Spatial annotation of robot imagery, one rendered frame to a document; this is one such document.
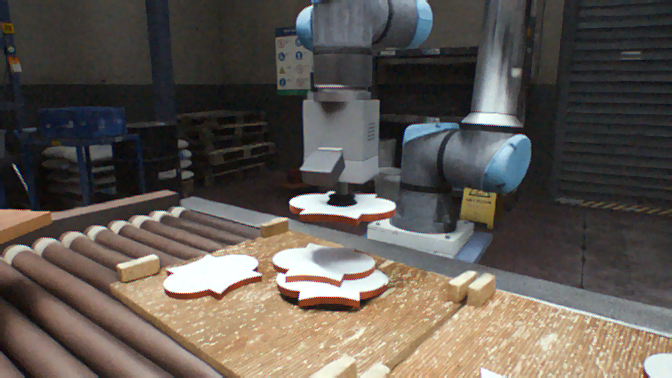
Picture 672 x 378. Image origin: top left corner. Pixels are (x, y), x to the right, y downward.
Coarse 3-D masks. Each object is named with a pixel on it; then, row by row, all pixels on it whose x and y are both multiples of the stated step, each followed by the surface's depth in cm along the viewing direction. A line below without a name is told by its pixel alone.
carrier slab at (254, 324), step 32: (256, 256) 74; (128, 288) 62; (160, 288) 62; (256, 288) 62; (416, 288) 62; (160, 320) 54; (192, 320) 54; (224, 320) 54; (256, 320) 54; (288, 320) 54; (320, 320) 54; (352, 320) 54; (384, 320) 54; (416, 320) 54; (192, 352) 50; (224, 352) 47; (256, 352) 47; (288, 352) 47; (320, 352) 47; (352, 352) 47; (384, 352) 47
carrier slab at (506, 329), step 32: (448, 320) 54; (480, 320) 54; (512, 320) 54; (544, 320) 54; (576, 320) 54; (416, 352) 47; (448, 352) 47; (480, 352) 47; (512, 352) 47; (544, 352) 47; (576, 352) 47; (608, 352) 47; (640, 352) 47
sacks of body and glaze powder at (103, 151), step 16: (48, 160) 446; (64, 160) 435; (96, 160) 413; (112, 160) 429; (48, 176) 450; (64, 176) 439; (96, 176) 426; (112, 176) 434; (64, 192) 442; (80, 192) 425; (112, 192) 435
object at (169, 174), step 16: (128, 128) 372; (144, 128) 375; (160, 128) 384; (112, 144) 385; (128, 144) 376; (144, 144) 378; (160, 144) 386; (176, 144) 406; (128, 160) 379; (144, 160) 380; (160, 160) 388; (176, 160) 406; (128, 176) 383; (144, 176) 384; (160, 176) 391; (176, 176) 408; (128, 192) 387
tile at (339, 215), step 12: (300, 204) 60; (312, 204) 60; (324, 204) 60; (360, 204) 60; (372, 204) 60; (384, 204) 60; (300, 216) 56; (312, 216) 57; (324, 216) 57; (336, 216) 56; (348, 216) 55; (360, 216) 56; (372, 216) 57; (384, 216) 57
